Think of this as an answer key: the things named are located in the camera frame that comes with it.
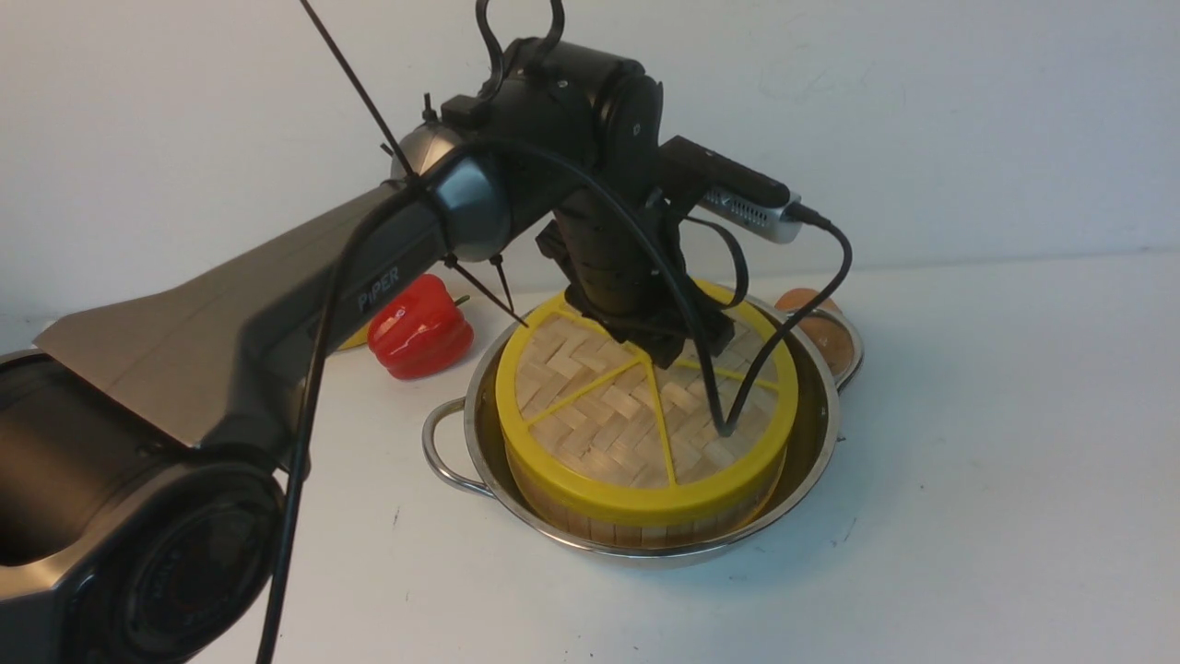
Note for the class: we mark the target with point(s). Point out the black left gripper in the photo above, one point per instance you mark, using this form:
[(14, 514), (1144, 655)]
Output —
[(614, 282)]

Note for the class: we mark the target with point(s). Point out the yellow woven bamboo steamer lid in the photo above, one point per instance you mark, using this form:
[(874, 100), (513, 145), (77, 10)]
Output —
[(568, 391)]

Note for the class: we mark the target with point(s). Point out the yellow bamboo steamer basket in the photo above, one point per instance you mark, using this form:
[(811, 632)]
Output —
[(665, 506)]

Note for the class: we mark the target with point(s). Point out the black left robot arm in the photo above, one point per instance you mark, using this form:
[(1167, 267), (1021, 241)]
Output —
[(153, 449)]

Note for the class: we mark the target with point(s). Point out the stainless steel pot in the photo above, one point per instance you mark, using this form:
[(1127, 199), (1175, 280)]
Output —
[(808, 452)]

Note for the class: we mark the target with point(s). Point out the red toy bell pepper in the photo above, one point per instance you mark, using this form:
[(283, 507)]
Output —
[(421, 332)]

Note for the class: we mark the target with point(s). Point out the brown toy potato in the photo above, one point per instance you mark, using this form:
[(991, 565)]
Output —
[(834, 341)]

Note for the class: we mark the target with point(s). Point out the yellow toy banana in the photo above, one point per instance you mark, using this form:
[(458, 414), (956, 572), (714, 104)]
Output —
[(359, 338)]

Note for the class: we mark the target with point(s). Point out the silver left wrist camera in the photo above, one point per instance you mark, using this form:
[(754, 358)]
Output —
[(693, 176)]

